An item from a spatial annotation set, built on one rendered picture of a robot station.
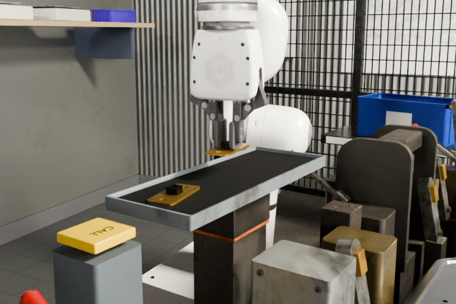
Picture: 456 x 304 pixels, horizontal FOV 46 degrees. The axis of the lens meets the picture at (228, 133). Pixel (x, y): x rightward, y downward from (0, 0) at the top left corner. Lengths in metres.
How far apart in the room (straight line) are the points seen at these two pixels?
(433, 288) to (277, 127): 0.48
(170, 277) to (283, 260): 0.71
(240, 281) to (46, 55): 3.33
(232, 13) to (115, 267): 0.36
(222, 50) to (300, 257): 0.30
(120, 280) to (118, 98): 4.04
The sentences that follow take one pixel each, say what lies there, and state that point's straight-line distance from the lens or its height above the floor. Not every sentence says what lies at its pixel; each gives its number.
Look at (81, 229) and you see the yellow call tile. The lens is 0.61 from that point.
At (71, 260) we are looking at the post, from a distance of 0.59.
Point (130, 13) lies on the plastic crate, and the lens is 3.89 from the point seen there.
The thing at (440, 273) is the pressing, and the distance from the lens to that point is 0.93.
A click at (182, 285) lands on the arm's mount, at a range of 1.30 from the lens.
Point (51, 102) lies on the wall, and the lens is 4.04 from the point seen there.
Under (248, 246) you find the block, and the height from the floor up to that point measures 1.06.
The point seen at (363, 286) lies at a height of 1.05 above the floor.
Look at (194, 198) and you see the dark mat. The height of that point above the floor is 1.16.
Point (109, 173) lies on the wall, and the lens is 4.60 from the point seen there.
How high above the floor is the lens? 1.37
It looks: 11 degrees down
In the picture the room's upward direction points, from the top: straight up
